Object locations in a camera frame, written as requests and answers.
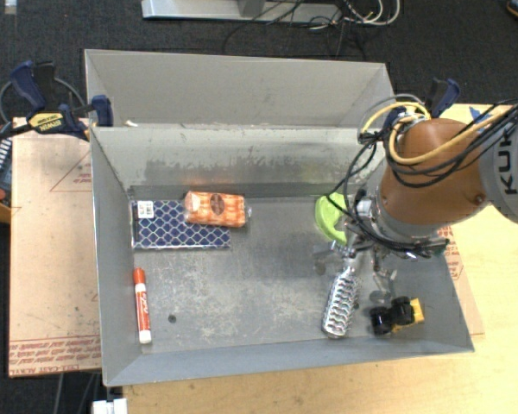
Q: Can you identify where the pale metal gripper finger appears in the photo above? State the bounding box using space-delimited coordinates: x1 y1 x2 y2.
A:
369 256 399 305
313 246 354 276

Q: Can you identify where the lime green round thing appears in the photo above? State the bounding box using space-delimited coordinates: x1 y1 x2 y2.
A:
313 191 350 246

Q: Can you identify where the yellow and black toy truck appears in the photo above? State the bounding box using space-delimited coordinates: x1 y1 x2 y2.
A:
368 295 426 336

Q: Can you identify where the silver wavy metal brush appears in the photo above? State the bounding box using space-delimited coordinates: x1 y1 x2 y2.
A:
321 265 364 341

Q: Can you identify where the grey metal bin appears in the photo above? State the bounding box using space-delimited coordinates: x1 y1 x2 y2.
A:
84 48 476 388

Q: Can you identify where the orange tissue packet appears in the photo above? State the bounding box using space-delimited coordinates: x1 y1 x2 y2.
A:
183 190 249 229

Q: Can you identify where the blue patterned flat packet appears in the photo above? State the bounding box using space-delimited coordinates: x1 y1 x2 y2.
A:
130 199 233 250

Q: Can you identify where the orange and white marker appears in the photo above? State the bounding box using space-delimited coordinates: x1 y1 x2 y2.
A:
132 267 154 345

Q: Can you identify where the brown cardboard board red print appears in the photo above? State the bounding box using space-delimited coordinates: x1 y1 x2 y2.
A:
7 116 487 380

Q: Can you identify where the black cylinder on white bracket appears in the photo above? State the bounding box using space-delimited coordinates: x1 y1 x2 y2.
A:
353 187 375 224

